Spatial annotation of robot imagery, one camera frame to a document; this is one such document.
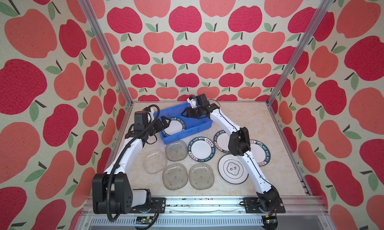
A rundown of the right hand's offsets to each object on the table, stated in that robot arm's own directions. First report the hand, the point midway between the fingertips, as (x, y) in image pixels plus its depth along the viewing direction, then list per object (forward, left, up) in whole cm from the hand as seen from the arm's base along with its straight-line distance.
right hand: (186, 113), depth 101 cm
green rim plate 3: (-19, -50, -10) cm, 54 cm away
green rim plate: (-4, +7, -9) cm, 12 cm away
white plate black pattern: (-32, -31, -11) cm, 46 cm away
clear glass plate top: (-24, +4, -10) cm, 26 cm away
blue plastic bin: (-9, -6, 0) cm, 11 cm away
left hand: (-16, +8, +9) cm, 20 cm away
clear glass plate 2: (-39, +1, -11) cm, 41 cm away
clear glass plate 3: (-38, -13, -11) cm, 41 cm away
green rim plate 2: (-21, -13, -10) cm, 27 cm away
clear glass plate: (-32, +15, -10) cm, 37 cm away
